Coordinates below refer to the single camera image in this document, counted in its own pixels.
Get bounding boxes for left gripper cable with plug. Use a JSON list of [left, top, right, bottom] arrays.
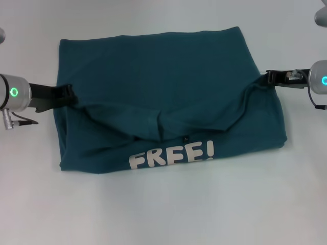
[[0, 108, 39, 131]]

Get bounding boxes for teal blue t-shirt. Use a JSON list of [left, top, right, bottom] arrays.
[[52, 25, 289, 178]]

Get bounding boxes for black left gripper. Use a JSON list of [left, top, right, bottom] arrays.
[[28, 82, 79, 113]]

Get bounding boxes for gripper cable with plug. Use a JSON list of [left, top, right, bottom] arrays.
[[0, 108, 39, 131], [286, 69, 327, 111]]

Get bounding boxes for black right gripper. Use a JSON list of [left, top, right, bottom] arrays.
[[266, 68, 311, 90]]

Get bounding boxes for right gripper cable with plug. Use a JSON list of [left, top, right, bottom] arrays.
[[286, 69, 327, 111]]

